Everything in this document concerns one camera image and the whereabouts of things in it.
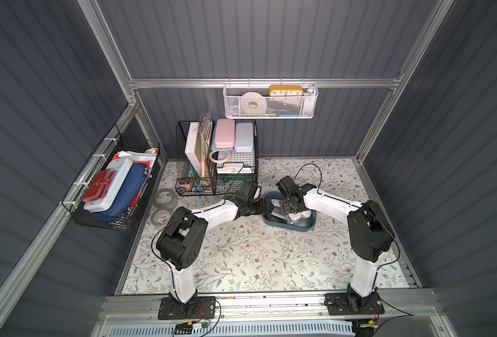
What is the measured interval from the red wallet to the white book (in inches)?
12.6

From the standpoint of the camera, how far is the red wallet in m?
0.63

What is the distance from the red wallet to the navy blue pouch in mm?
41

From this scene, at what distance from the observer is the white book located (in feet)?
3.02
